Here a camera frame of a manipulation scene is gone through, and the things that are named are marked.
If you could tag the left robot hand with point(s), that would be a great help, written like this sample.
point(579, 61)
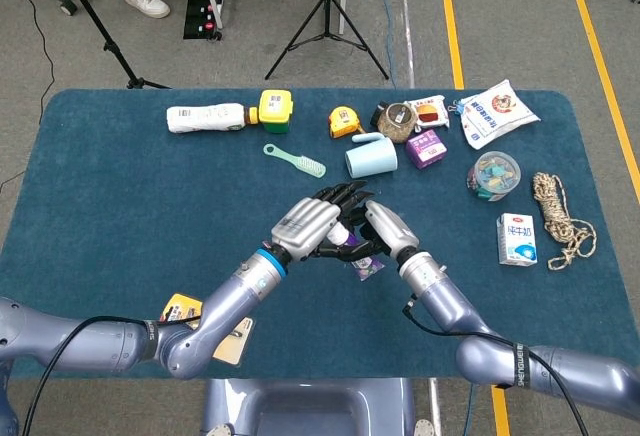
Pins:
point(305, 226)

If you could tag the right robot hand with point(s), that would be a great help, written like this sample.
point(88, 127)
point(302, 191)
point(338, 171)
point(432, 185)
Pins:
point(395, 231)

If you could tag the purple toothpaste tube white cap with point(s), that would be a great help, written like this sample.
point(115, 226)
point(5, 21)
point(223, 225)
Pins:
point(367, 268)

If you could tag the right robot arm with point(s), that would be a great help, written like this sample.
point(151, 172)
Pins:
point(450, 301)

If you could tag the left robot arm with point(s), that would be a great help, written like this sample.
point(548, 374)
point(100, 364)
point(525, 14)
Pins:
point(225, 306)

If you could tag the dark round glass jar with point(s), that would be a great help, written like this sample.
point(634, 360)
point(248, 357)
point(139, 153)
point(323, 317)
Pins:
point(397, 123)

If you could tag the green container yellow lid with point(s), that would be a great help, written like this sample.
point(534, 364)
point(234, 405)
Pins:
point(276, 111)

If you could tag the light green brush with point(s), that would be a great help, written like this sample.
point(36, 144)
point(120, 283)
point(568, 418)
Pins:
point(305, 163)

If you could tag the light blue cup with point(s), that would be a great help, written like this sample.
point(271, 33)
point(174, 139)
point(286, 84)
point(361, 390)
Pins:
point(372, 158)

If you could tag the purple tissue pack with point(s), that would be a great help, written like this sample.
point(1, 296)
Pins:
point(425, 148)

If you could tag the yellow tape measure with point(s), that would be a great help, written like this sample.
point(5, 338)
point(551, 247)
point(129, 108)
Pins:
point(342, 123)

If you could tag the clear jar of binder clips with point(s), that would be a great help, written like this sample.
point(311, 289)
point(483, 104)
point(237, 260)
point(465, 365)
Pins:
point(492, 176)

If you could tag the white blue milk carton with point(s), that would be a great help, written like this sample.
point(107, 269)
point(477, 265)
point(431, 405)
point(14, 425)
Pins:
point(517, 241)

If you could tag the white snack packet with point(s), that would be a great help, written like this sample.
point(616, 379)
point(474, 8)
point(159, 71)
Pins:
point(429, 111)

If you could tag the blue binder clip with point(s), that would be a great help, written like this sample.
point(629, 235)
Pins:
point(456, 106)

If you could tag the white drink bottle yellow cap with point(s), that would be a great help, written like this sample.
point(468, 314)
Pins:
point(205, 117)

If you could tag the yellow razor blister pack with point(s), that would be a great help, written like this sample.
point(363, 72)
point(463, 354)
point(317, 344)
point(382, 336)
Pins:
point(180, 306)

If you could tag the white bag blue print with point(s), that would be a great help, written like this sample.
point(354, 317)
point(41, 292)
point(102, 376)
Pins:
point(495, 113)

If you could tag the grey robot torso base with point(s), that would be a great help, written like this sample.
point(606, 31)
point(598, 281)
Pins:
point(310, 406)

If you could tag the blue table cloth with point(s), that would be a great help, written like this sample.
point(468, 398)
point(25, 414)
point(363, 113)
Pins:
point(125, 206)

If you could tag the black tripod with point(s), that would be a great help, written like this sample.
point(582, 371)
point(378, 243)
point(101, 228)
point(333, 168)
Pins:
point(328, 6)

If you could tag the black power strip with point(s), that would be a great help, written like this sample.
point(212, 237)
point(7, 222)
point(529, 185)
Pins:
point(200, 16)

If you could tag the black slanted stand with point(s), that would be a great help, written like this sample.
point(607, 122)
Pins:
point(110, 46)

